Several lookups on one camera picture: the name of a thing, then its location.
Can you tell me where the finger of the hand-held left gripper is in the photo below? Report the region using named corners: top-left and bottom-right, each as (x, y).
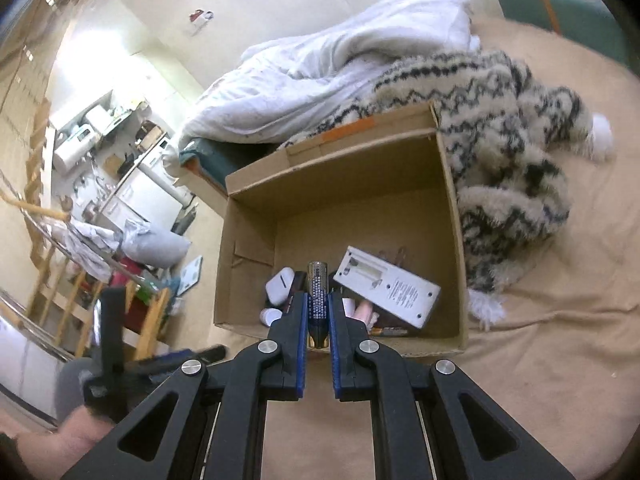
top-left (127, 344), bottom-right (227, 377)
top-left (99, 286), bottom-right (127, 377)

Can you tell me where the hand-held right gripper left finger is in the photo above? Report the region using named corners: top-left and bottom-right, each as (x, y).
top-left (60, 292), bottom-right (308, 480)

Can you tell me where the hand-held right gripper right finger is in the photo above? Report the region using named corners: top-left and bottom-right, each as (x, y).
top-left (327, 294), bottom-right (576, 480)

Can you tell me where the dark cylindrical battery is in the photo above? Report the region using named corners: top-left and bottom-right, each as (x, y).
top-left (307, 261), bottom-right (331, 348)

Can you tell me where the white earbuds case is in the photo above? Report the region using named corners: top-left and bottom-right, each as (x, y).
top-left (265, 267), bottom-right (296, 306)

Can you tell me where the cardboard box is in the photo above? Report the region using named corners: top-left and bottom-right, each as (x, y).
top-left (213, 101), bottom-right (471, 358)

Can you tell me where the person's left forearm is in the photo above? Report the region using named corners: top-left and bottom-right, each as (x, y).
top-left (17, 402), bottom-right (118, 480)

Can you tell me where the wooden chair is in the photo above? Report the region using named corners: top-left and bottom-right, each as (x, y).
top-left (25, 260), bottom-right (172, 361)

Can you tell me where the pink tube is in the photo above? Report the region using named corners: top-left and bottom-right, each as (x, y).
top-left (345, 299), bottom-right (375, 325)

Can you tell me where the red bag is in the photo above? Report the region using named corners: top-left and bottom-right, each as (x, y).
top-left (112, 260), bottom-right (137, 287)

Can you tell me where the white battery charger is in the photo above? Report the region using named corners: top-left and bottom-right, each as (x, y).
top-left (332, 246), bottom-right (442, 331)

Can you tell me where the patterned white cloth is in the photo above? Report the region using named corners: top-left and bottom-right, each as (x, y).
top-left (47, 220), bottom-right (123, 281)

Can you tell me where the white bathroom scale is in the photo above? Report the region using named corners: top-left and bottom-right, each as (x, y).
top-left (176, 255), bottom-right (203, 297)

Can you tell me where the grey stuffed bag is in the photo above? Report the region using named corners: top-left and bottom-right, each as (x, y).
top-left (120, 220), bottom-right (192, 268)

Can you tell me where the white cabinet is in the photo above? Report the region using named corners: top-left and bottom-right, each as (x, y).
top-left (102, 162), bottom-right (183, 226)

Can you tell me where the white kitchen appliance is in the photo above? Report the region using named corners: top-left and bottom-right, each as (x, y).
top-left (54, 127), bottom-right (97, 170)

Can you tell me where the beige bed sheet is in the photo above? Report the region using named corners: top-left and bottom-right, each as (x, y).
top-left (260, 15), bottom-right (640, 480)

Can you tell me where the black and cream patterned blanket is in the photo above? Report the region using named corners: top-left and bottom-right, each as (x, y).
top-left (277, 50), bottom-right (613, 331)

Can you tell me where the white duvet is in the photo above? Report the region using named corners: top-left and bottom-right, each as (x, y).
top-left (162, 0), bottom-right (481, 176)

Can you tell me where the teal cushion with orange stripe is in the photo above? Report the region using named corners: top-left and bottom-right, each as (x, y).
top-left (494, 0), bottom-right (628, 68)

